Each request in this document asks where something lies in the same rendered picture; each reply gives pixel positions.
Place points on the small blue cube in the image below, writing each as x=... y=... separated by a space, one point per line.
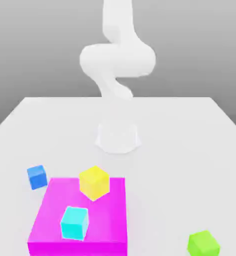
x=37 y=177

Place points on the small green cube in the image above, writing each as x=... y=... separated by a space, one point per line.
x=203 y=244

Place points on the large magenta box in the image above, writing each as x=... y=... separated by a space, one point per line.
x=105 y=220

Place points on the small cyan cube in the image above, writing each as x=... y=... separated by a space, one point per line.
x=74 y=223

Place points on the small yellow cube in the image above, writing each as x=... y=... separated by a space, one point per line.
x=94 y=183

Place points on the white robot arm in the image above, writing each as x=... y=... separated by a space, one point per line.
x=117 y=58

